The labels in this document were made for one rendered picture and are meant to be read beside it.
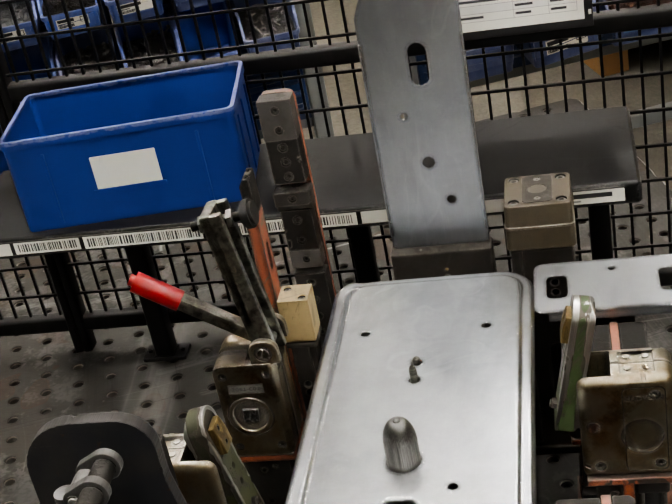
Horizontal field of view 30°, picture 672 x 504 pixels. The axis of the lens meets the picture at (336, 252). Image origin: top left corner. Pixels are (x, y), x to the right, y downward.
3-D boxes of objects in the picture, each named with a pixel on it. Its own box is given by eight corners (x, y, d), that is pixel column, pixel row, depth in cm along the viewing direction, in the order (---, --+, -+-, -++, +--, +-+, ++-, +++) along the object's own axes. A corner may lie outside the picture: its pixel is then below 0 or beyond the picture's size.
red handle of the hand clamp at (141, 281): (275, 345, 124) (127, 282, 122) (267, 361, 125) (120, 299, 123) (282, 322, 127) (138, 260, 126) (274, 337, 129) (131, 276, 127)
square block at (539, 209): (596, 452, 157) (573, 201, 140) (532, 455, 159) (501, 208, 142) (593, 412, 164) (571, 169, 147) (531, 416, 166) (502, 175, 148)
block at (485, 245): (517, 448, 161) (491, 247, 146) (425, 453, 163) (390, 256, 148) (517, 433, 163) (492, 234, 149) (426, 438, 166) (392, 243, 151)
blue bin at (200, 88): (254, 199, 161) (233, 107, 155) (26, 234, 164) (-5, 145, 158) (262, 145, 175) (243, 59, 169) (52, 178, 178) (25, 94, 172)
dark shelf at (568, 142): (643, 203, 149) (641, 181, 147) (-51, 265, 167) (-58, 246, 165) (630, 125, 168) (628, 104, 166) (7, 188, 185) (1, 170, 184)
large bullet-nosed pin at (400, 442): (422, 484, 115) (411, 428, 112) (388, 486, 115) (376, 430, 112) (424, 462, 117) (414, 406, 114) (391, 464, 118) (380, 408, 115)
